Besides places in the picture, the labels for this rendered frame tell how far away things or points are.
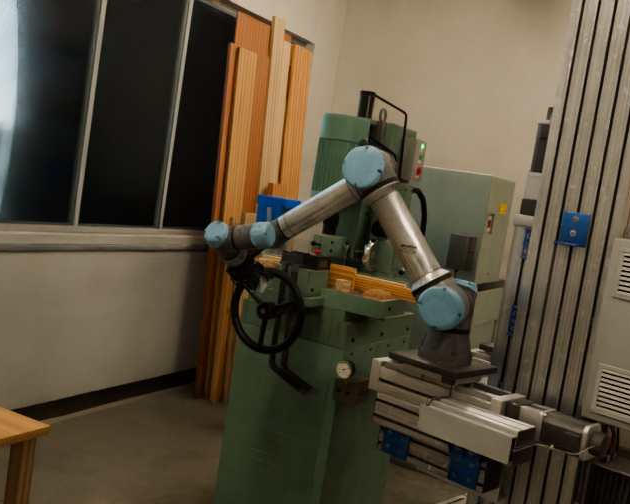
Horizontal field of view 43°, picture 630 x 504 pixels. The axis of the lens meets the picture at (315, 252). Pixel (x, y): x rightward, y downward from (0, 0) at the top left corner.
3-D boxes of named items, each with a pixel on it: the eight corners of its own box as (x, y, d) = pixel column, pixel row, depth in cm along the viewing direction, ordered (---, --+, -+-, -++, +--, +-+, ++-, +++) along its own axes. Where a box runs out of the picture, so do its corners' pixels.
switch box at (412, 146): (396, 177, 307) (403, 136, 305) (406, 180, 315) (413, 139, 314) (411, 180, 304) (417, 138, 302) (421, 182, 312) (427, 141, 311)
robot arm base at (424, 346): (481, 364, 224) (487, 330, 223) (452, 368, 213) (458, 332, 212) (436, 350, 234) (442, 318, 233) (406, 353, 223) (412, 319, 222)
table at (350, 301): (216, 284, 284) (218, 268, 283) (263, 282, 310) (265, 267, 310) (366, 321, 254) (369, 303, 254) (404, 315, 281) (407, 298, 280)
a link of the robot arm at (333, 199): (394, 145, 232) (260, 225, 248) (384, 141, 222) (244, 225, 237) (412, 180, 230) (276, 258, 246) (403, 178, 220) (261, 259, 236)
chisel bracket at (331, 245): (309, 256, 289) (313, 233, 288) (328, 256, 301) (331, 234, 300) (327, 260, 285) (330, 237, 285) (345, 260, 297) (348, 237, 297)
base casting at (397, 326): (238, 321, 291) (242, 297, 290) (316, 311, 340) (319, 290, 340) (345, 350, 269) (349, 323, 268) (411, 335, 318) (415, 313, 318)
